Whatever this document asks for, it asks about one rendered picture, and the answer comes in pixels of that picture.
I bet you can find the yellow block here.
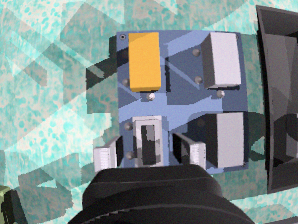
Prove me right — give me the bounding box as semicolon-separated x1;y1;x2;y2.
128;32;161;92

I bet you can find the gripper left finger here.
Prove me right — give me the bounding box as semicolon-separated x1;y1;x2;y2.
93;136;124;176

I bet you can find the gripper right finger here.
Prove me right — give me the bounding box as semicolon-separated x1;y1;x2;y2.
172;133;206;169

